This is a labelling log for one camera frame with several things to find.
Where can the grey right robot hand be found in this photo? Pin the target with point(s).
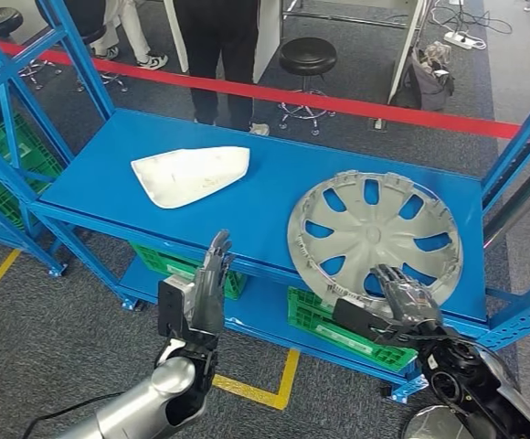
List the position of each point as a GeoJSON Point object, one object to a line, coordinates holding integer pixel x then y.
{"type": "Point", "coordinates": [411, 303]}

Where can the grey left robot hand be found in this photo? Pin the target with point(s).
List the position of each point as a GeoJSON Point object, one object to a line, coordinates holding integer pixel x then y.
{"type": "Point", "coordinates": [210, 303]}

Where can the grey wheel hubcap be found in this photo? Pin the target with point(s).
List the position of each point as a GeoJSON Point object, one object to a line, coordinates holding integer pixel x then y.
{"type": "Point", "coordinates": [370, 236]}

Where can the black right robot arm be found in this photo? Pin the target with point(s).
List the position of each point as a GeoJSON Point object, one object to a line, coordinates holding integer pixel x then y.
{"type": "Point", "coordinates": [466, 375]}

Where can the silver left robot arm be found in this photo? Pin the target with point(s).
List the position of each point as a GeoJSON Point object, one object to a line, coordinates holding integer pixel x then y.
{"type": "Point", "coordinates": [132, 409]}

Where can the blue metal shelf rack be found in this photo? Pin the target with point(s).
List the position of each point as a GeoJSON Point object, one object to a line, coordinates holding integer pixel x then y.
{"type": "Point", "coordinates": [256, 212]}
{"type": "Point", "coordinates": [18, 239]}

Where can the white plastic panel part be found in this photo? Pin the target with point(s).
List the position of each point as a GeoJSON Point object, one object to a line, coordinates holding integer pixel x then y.
{"type": "Point", "coordinates": [187, 176]}

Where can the floor socket box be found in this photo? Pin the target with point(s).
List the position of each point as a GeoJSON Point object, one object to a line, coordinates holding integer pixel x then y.
{"type": "Point", "coordinates": [379, 124]}

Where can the dark grey bag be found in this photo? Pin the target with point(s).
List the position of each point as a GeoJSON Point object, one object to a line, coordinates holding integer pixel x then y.
{"type": "Point", "coordinates": [425, 85]}

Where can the red barrier belt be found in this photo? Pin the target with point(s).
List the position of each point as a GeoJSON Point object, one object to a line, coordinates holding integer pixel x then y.
{"type": "Point", "coordinates": [292, 97]}

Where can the white power strip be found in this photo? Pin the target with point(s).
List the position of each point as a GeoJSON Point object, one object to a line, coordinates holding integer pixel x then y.
{"type": "Point", "coordinates": [463, 40]}

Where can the black round stool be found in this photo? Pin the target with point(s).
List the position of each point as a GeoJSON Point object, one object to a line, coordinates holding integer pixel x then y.
{"type": "Point", "coordinates": [0, 21]}
{"type": "Point", "coordinates": [307, 56]}
{"type": "Point", "coordinates": [94, 35]}

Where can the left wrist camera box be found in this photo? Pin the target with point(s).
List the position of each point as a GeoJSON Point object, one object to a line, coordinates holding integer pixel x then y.
{"type": "Point", "coordinates": [171, 309]}

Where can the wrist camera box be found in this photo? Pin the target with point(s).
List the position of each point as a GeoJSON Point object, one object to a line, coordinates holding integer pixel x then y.
{"type": "Point", "coordinates": [171, 309]}
{"type": "Point", "coordinates": [356, 318]}

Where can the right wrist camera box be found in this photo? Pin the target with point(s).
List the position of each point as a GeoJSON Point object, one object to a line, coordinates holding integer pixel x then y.
{"type": "Point", "coordinates": [356, 318]}

